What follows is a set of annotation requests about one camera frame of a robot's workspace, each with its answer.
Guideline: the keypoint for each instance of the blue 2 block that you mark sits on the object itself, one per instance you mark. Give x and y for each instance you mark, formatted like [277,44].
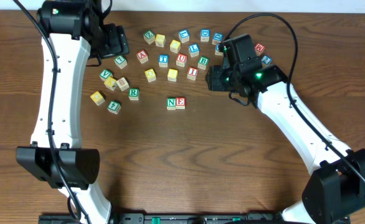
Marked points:
[266,60]

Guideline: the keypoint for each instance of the red I block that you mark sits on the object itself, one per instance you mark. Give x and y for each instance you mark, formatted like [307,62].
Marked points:
[192,73]

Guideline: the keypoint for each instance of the green 7 block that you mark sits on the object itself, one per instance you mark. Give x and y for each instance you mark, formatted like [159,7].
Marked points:
[120,61]

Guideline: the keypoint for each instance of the blue L block middle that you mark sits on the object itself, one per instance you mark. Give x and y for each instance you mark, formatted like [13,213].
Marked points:
[194,50]

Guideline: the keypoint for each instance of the red M block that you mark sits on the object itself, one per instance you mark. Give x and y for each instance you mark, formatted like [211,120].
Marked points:
[259,49]

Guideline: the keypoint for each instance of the blue l block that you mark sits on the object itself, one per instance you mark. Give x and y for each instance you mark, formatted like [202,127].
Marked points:
[184,35]
[194,50]

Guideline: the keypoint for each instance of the blue L block top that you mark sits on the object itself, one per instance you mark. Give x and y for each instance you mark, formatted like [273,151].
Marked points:
[184,35]

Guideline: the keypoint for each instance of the yellow O block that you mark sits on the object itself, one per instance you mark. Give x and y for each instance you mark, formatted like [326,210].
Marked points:
[150,75]

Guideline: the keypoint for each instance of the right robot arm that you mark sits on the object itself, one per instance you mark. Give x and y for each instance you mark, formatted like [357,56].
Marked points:
[336,187]

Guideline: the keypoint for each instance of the yellow block top row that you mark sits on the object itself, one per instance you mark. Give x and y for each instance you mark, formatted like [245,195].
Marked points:
[160,40]

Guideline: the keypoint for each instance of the yellow K block left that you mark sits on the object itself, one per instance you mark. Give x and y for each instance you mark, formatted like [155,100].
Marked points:
[111,83]

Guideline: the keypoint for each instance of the red E block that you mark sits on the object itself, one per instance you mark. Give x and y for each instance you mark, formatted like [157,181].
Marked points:
[180,103]

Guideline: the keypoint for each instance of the plain pineapple block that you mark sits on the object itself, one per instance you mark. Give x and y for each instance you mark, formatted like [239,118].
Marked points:
[122,84]

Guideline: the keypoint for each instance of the red U block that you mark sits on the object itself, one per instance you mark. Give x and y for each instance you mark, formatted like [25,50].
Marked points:
[181,60]

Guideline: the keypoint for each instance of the blue T block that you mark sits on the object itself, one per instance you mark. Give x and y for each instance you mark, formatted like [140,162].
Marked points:
[163,60]

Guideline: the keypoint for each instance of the blue d block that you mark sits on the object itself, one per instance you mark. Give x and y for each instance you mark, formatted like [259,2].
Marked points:
[217,38]
[205,35]

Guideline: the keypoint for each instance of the blue D block right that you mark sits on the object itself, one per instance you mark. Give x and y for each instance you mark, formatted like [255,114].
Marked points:
[217,38]

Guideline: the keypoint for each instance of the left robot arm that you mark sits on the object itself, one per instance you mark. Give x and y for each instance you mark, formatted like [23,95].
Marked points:
[73,32]

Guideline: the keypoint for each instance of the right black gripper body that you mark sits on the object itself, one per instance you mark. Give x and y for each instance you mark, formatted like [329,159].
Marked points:
[215,80]

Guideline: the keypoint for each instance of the blue 5 block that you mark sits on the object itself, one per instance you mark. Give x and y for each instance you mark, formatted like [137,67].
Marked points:
[217,51]

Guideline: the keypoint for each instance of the yellow Q block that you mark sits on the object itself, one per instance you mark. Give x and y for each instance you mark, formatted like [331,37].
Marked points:
[175,46]

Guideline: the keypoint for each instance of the green N block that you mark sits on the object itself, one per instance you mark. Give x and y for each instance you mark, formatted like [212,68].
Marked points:
[171,103]

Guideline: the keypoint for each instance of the green Z block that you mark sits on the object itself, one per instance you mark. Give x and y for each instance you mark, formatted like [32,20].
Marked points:
[149,36]

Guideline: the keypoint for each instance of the green R block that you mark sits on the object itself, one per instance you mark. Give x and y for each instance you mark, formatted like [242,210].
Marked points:
[134,94]

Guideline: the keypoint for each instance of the yellow G block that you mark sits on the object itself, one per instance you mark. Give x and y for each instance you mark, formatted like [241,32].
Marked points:
[98,98]

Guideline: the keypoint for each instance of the green 4 block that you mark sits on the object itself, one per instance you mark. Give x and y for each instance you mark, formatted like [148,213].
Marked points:
[114,107]

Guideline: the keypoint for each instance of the red A block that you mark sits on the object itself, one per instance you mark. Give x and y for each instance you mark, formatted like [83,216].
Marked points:
[142,56]

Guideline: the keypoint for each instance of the yellow block centre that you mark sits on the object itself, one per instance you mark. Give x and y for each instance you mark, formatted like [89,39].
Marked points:
[172,75]

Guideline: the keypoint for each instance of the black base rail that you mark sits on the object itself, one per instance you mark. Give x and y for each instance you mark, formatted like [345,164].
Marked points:
[139,218]

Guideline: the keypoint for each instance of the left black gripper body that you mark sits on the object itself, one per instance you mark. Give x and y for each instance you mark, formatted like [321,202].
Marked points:
[120,40]

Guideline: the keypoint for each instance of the blue D block left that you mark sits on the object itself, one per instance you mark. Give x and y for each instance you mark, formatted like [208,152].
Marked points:
[205,35]

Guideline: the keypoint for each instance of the green V block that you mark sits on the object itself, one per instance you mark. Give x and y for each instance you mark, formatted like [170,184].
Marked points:
[105,74]

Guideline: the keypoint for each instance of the green B block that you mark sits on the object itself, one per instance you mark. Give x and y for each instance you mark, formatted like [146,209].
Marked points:
[203,62]

